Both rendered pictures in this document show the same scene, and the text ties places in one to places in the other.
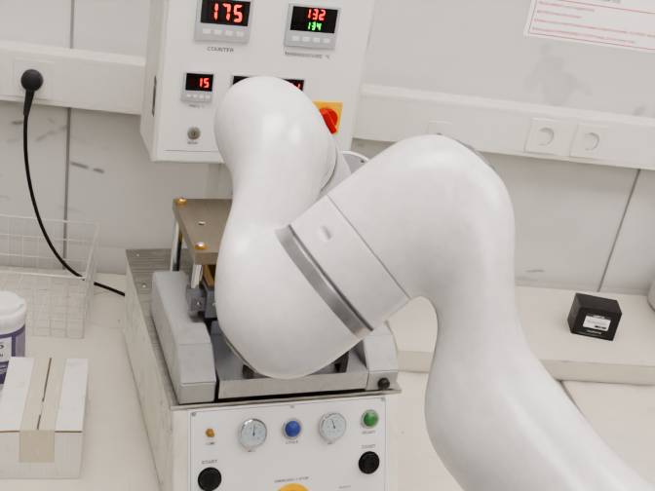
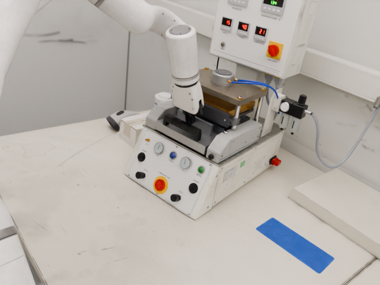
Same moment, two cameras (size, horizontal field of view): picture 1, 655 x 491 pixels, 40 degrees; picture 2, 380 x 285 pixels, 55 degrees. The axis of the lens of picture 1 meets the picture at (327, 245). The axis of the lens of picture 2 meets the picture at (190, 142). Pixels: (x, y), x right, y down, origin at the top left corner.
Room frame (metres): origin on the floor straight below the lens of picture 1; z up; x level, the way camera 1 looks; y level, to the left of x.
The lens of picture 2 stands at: (0.53, -0.93, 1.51)
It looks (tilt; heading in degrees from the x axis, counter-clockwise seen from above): 28 degrees down; 59
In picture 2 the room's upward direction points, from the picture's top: 9 degrees clockwise
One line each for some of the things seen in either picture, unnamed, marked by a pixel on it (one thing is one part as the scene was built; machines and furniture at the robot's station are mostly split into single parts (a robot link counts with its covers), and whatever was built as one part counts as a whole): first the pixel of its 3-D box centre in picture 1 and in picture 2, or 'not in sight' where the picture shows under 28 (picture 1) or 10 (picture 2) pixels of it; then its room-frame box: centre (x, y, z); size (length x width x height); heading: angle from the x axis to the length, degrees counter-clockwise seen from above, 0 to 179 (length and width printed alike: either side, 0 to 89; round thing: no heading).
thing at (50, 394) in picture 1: (44, 415); (145, 129); (1.08, 0.38, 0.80); 0.19 x 0.13 x 0.09; 12
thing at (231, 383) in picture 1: (269, 320); (206, 121); (1.18, 0.07, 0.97); 0.30 x 0.22 x 0.08; 23
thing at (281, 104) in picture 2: not in sight; (290, 112); (1.44, -0.06, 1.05); 0.15 x 0.05 x 0.15; 113
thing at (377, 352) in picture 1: (357, 327); (234, 140); (1.21, -0.07, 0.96); 0.26 x 0.05 x 0.07; 23
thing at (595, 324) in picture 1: (594, 316); not in sight; (1.66, -0.57, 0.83); 0.09 x 0.06 x 0.07; 88
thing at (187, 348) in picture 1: (180, 332); (174, 111); (1.11, 0.19, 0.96); 0.25 x 0.05 x 0.07; 23
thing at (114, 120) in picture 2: not in sight; (128, 117); (1.05, 0.51, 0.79); 0.20 x 0.08 x 0.08; 12
